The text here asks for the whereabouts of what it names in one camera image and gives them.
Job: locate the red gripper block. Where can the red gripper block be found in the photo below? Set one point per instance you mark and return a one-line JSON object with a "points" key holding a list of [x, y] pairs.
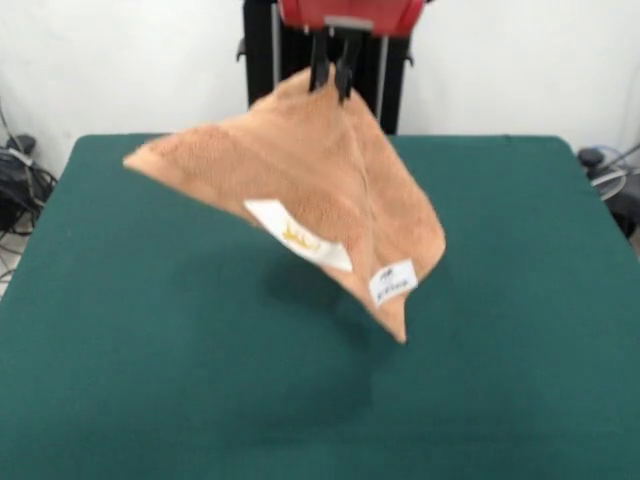
{"points": [[350, 10]]}

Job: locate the tan terry towel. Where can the tan terry towel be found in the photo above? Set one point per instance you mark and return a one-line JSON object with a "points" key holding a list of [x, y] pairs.
{"points": [[310, 190]]}

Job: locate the small black device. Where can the small black device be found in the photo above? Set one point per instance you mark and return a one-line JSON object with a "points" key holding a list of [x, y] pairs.
{"points": [[590, 156], [22, 143]]}

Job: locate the dark green table cloth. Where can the dark green table cloth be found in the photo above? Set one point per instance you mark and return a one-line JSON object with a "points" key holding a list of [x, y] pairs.
{"points": [[150, 350]]}

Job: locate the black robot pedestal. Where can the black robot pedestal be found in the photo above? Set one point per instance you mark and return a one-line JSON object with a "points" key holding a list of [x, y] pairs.
{"points": [[260, 65]]}

